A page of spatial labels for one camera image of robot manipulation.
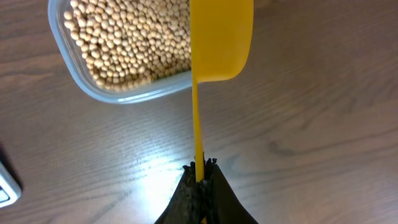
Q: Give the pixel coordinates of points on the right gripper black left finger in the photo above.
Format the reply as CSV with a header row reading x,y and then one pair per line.
x,y
185,204

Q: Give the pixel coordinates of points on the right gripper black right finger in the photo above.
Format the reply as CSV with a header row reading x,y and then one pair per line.
x,y
224,202

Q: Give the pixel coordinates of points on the yellow plastic measuring scoop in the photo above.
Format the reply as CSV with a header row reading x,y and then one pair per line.
x,y
221,33

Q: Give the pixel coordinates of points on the white digital kitchen scale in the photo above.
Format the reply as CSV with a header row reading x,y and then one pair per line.
x,y
10,189

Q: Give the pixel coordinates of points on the soybeans pile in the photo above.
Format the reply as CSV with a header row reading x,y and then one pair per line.
x,y
131,43

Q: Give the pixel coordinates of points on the clear plastic container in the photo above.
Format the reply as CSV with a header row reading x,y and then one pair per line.
x,y
76,65

